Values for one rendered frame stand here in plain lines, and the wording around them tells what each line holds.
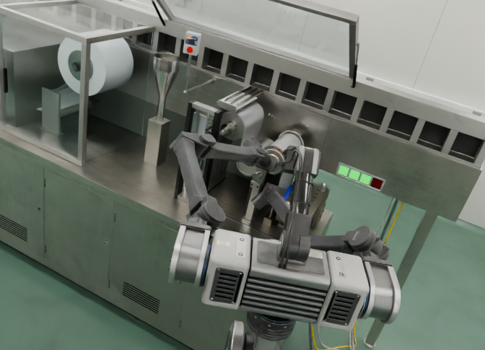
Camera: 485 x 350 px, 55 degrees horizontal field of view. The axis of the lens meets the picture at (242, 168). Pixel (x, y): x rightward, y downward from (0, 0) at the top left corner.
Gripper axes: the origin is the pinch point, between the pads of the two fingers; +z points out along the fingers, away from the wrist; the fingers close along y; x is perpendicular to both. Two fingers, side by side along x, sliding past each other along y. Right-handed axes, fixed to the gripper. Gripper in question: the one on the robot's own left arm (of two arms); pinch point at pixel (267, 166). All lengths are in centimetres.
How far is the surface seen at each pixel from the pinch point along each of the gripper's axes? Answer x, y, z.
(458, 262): 28, 137, 230
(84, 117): -14, -96, -10
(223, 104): 17.8, -29.6, -11.9
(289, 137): 20.5, 0.9, 12.4
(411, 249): -1, 80, 66
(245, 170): -4.4, -11.7, 9.5
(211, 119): 7.6, -29.5, -16.9
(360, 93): 52, 26, 5
